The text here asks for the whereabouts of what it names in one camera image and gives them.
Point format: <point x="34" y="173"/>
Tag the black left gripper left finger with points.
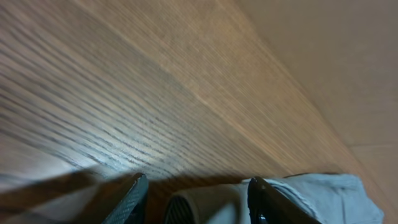
<point x="122" y="200"/>

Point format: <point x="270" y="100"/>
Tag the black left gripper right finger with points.
<point x="268" y="206"/>

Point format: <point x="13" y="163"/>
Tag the grey shorts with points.
<point x="328" y="198"/>

